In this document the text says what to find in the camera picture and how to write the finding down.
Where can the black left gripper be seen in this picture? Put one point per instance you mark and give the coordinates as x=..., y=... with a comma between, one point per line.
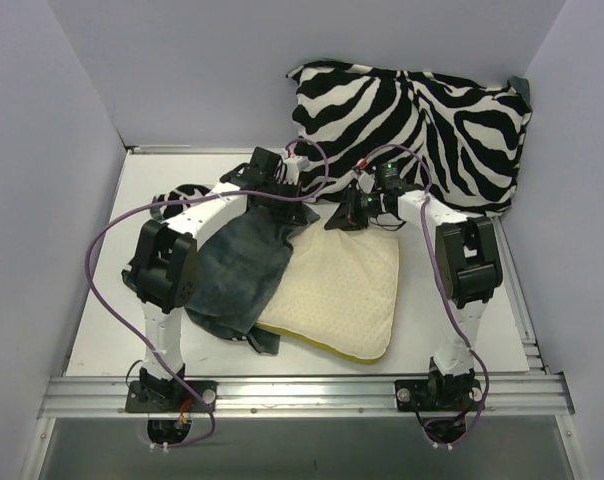
x=286, y=201

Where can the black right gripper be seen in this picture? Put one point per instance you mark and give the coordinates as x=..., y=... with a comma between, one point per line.
x=349, y=211

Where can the grey zebra pillowcase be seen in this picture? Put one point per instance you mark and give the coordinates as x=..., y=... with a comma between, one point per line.
x=242, y=266

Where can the cream quilted pillow yellow trim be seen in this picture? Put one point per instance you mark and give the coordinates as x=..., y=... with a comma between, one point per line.
x=338, y=293

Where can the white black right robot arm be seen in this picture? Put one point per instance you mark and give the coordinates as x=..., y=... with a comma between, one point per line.
x=462, y=251

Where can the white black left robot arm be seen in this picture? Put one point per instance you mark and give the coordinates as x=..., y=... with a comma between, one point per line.
x=164, y=266

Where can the zebra print pillow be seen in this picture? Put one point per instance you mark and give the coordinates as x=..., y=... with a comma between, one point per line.
x=466, y=138

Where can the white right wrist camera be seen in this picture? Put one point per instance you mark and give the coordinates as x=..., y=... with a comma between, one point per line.
x=365, y=181

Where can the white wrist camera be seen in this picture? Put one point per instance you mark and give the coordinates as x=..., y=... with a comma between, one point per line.
x=365, y=181
x=293, y=166

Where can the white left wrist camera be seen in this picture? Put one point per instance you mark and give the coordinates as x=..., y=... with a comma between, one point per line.
x=293, y=166

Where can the aluminium back rail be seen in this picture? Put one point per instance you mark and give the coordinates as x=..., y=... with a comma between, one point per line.
x=160, y=149

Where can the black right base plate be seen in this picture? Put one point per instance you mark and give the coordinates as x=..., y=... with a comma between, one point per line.
x=420, y=395

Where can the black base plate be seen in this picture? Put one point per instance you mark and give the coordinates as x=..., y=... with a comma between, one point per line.
x=420, y=395
x=202, y=395

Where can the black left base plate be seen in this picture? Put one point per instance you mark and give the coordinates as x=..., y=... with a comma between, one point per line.
x=202, y=395

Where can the aluminium front rail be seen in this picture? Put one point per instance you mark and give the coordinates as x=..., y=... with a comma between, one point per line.
x=301, y=397

